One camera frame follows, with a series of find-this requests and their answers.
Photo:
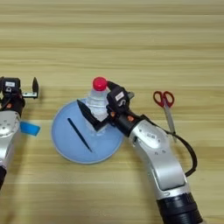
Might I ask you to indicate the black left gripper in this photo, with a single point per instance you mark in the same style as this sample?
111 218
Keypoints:
14 102

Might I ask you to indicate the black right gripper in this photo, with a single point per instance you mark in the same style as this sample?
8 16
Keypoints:
122 118

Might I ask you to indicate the clear bottle with red cap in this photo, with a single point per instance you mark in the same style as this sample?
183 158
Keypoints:
97 99

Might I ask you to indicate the right gripper's white-labelled black box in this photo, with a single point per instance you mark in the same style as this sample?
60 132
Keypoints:
118 96

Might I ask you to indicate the gripper's white-labelled black box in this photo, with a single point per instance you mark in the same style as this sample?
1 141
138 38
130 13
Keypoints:
118 96
11 85

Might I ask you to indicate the left gripper's white-labelled black box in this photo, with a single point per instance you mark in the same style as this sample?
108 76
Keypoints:
11 85

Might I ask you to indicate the thin black stick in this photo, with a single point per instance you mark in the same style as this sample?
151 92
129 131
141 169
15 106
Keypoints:
79 134

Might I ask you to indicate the blue rectangular eraser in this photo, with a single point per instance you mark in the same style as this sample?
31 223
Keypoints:
29 128

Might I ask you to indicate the light blue round plate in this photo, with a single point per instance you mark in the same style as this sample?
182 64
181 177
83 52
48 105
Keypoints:
67 143

